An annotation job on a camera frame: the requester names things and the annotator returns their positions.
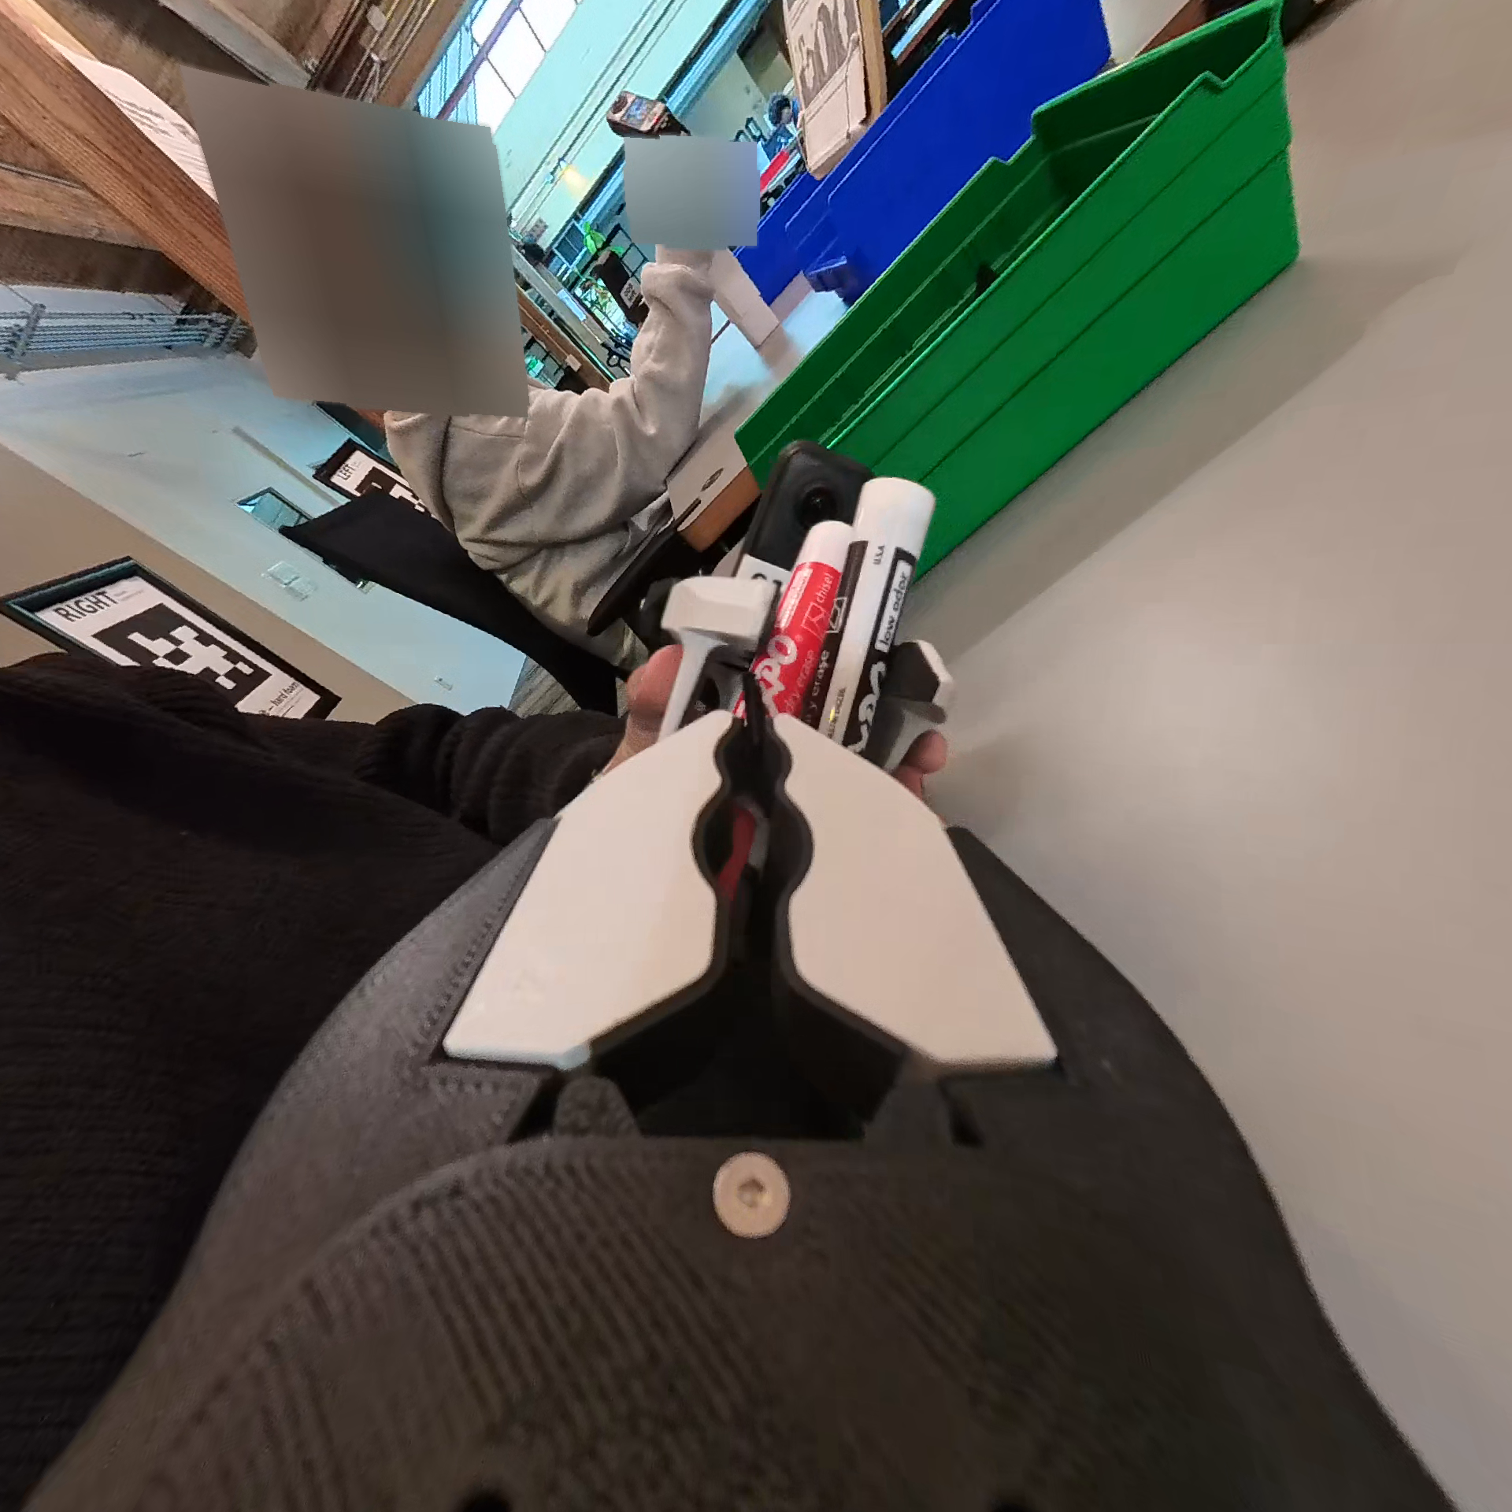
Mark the green plastic bin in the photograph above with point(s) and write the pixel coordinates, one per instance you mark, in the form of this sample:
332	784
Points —
1062	353

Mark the brown board document stand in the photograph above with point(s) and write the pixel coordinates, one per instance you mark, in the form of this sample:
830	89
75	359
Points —
832	94

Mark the small framed checker sign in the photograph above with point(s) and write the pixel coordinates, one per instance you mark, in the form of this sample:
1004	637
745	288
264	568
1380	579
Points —
378	479

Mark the large framed checker sign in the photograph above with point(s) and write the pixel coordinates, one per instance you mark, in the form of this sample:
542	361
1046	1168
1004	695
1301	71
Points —
152	643

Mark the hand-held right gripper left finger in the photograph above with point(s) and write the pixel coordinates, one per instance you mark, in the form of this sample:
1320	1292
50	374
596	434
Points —
602	921

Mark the large blue plastic bin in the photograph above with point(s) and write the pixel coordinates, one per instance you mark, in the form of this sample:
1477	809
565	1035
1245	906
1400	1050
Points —
967	118

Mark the red dry erase marker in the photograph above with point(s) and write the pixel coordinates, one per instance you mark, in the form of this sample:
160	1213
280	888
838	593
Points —
803	614

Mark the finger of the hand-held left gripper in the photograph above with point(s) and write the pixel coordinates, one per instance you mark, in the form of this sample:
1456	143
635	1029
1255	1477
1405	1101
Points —
919	691
708	614

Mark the small white box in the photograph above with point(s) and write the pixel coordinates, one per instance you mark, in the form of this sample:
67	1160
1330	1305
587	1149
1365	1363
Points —
745	295

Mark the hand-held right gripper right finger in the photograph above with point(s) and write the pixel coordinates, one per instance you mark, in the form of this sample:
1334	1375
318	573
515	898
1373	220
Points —
898	933

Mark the pale wooden-edged desk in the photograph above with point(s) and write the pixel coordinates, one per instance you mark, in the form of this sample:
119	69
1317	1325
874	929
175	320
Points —
731	402

